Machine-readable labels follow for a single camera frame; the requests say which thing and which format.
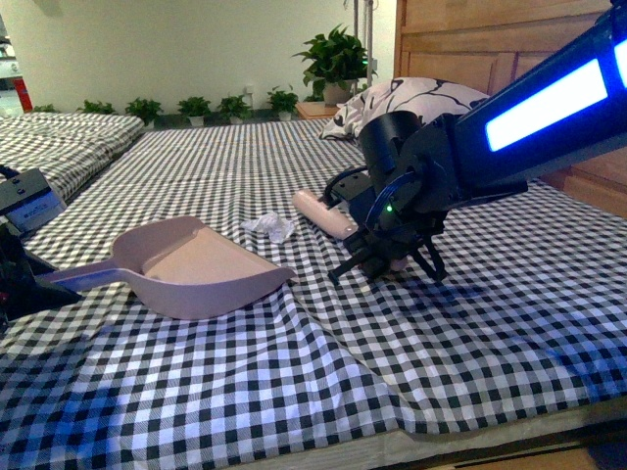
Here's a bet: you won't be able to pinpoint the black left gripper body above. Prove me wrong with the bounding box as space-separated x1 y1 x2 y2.
1 222 82 329

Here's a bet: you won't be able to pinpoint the wooden headboard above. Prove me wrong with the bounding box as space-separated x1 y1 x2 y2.
394 0 627 219

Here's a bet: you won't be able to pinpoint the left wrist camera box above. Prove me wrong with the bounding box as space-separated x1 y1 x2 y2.
1 168 67 233

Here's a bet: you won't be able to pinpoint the large potted green plant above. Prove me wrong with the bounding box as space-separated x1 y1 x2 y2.
294 24 377 106

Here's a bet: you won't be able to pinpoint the small wooden side table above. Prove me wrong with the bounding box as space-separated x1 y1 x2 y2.
296 102 340 119

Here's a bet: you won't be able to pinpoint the folded checkered quilt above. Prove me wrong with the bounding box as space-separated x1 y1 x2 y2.
1 113 144 202

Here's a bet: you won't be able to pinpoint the potted plant in row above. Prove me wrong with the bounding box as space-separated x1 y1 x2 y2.
267 86 299 121
217 95 252 124
76 100 117 115
178 96 211 127
125 98 163 130

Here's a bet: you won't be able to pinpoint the small potted green plant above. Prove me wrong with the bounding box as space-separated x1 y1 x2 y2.
32 104 59 113

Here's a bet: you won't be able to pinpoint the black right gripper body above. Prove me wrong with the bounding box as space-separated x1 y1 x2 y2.
323 166 447 280

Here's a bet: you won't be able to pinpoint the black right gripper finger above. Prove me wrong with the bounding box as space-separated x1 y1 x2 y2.
410 243 444 281
328 250 372 285

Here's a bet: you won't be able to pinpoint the black white checkered bed sheet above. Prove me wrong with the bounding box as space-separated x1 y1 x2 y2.
1 121 626 443

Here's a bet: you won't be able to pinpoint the crumpled white paper trash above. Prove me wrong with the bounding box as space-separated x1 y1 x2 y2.
240 211 296 244

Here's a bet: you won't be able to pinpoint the grey hand brush black bristles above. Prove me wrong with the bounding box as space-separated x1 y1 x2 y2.
292 189 409 273

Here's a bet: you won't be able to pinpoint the beige plastic dustpan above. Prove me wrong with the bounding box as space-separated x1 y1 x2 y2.
39 216 295 320

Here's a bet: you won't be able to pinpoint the metal floor stand pole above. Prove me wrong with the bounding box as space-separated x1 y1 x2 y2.
343 0 377 87

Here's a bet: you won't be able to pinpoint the white printed pillow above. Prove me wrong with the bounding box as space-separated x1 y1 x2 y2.
319 77 489 140

